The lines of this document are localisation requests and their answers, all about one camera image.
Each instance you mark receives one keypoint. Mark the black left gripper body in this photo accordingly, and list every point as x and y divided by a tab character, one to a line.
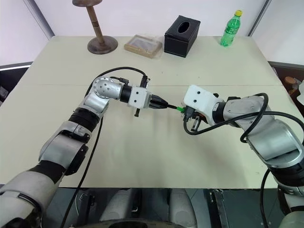
145	82

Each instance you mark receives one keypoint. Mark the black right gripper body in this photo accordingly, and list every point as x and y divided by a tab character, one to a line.
198	116

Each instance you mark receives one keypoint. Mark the green marker cap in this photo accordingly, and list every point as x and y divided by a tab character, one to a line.
180	108

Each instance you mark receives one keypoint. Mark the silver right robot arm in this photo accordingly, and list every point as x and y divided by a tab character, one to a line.
270	135

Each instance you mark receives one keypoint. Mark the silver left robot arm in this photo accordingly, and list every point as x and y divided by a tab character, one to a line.
71	142

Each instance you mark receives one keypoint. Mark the clear plastic box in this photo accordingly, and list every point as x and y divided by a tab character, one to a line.
143	46

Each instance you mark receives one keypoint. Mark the black leather tissue box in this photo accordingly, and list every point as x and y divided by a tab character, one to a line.
180	39

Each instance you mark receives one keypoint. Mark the brown wooden hat stand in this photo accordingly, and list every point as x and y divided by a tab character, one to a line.
102	44

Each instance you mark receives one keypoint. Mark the green plastic bottle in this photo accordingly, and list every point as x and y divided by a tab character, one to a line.
230	31

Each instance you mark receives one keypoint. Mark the dark side table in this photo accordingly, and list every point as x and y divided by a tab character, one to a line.
279	71

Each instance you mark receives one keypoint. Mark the small brown wooden object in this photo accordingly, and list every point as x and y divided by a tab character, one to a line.
290	82

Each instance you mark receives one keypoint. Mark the white object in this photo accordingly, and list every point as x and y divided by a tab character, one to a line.
301	93

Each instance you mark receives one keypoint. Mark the grey rounded shape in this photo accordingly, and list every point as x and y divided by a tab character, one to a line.
121	204

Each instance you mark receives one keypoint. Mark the dark side cabinet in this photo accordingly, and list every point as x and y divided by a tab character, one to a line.
12	78

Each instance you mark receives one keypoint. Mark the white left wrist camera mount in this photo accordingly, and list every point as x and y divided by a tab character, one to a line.
139	95

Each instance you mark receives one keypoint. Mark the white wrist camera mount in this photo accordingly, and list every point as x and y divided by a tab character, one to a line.
139	95
202	97

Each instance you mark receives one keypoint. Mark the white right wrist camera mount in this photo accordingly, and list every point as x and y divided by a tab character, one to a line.
202	97

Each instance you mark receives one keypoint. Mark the grey metal frame post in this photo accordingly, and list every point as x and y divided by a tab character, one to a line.
39	17
260	16

